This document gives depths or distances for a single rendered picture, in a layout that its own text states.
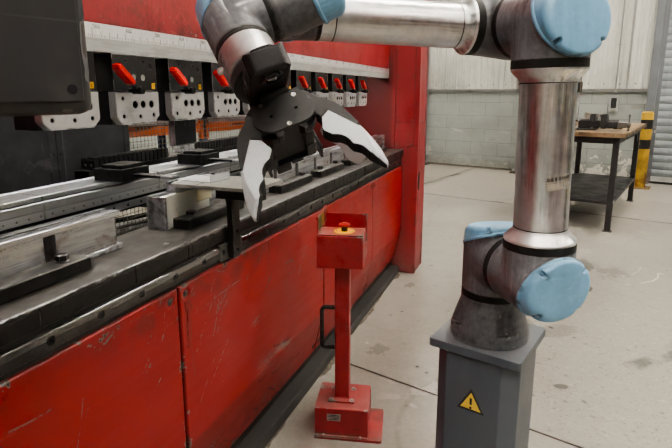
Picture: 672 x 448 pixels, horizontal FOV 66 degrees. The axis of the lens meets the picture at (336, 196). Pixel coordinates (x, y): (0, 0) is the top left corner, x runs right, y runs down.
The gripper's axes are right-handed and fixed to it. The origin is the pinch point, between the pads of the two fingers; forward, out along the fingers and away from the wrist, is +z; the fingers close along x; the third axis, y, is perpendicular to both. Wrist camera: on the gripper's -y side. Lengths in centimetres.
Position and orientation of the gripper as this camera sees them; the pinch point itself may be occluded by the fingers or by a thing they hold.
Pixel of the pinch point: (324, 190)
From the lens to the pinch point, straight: 52.8
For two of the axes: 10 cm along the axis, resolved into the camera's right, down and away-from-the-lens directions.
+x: -9.0, 3.8, -2.0
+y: 0.2, 5.1, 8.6
